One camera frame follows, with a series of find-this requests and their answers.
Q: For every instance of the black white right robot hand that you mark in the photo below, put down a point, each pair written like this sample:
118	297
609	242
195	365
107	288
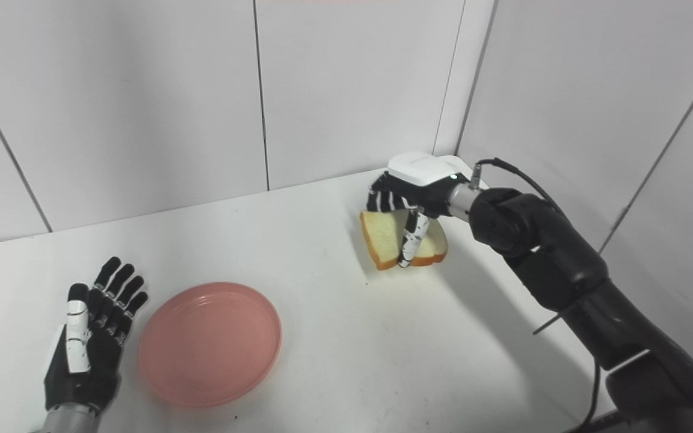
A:
421	171

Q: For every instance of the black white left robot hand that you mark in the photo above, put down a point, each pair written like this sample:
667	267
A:
100	361

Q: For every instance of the slice of white bread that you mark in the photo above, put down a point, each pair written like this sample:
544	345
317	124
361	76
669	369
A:
382	237

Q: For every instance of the pink round plate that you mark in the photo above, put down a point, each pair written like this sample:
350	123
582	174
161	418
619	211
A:
211	343

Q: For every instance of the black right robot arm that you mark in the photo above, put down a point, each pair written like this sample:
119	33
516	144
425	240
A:
563	264

